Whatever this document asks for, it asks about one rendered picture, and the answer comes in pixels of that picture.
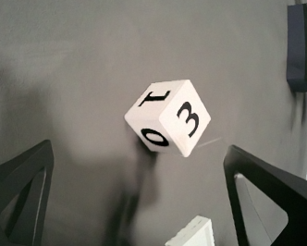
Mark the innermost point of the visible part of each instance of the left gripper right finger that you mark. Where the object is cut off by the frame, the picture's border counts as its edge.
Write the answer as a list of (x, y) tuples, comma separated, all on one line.
[(288, 191)]

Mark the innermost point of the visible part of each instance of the white number cube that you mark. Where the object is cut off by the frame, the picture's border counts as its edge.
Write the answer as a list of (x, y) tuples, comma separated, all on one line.
[(169, 117)]

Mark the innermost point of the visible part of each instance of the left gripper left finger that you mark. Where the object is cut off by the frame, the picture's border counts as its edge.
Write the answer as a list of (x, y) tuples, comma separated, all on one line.
[(15, 174)]

